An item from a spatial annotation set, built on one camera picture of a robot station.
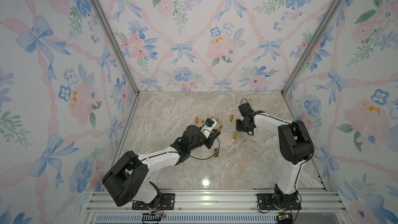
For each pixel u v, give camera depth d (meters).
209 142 0.72
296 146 0.52
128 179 0.44
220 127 0.78
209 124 0.69
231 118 1.03
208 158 0.61
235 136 0.93
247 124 0.77
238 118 0.91
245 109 0.85
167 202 0.74
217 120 1.02
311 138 0.53
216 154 0.88
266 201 0.73
